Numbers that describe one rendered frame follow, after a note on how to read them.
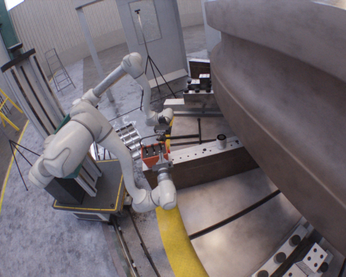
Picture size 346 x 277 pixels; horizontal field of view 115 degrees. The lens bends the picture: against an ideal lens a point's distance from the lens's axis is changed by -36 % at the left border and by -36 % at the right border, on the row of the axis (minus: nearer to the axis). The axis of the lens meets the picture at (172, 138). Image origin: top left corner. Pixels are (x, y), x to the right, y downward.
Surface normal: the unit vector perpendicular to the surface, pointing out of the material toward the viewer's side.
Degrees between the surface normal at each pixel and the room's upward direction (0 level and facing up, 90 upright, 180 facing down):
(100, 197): 0
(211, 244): 0
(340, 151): 72
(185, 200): 0
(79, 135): 59
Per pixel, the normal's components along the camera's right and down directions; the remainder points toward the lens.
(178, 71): 0.14, -0.26
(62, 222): -0.17, -0.73
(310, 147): -0.76, -0.26
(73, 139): 0.62, -0.40
